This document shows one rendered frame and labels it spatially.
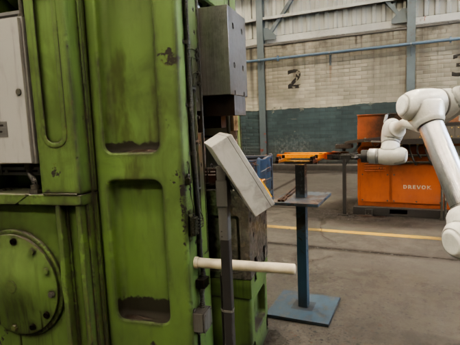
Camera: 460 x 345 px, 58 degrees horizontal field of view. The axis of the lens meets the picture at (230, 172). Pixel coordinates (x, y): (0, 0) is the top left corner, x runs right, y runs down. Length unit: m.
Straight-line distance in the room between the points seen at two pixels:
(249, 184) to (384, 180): 4.14
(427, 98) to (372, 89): 7.51
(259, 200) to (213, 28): 0.92
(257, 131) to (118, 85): 8.27
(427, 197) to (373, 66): 4.64
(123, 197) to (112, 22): 0.78
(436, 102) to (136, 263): 1.51
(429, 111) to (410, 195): 3.55
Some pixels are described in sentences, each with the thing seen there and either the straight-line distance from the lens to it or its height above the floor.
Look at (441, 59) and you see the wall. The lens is 9.45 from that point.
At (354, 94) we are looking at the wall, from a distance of 9.50.
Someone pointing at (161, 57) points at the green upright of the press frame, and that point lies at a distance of 1.79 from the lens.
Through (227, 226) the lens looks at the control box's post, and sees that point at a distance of 1.55.
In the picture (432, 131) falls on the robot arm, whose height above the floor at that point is 1.16.
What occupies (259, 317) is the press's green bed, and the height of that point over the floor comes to 0.15.
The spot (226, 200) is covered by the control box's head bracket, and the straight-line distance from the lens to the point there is 1.52.
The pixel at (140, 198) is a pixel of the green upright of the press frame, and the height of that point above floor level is 0.91.
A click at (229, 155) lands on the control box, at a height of 1.13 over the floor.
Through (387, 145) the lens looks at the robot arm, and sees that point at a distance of 2.51.
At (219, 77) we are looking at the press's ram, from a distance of 1.95.
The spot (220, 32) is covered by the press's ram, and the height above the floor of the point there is 1.64.
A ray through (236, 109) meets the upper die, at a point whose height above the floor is 1.29.
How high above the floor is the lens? 1.24
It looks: 7 degrees down
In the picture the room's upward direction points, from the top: 2 degrees counter-clockwise
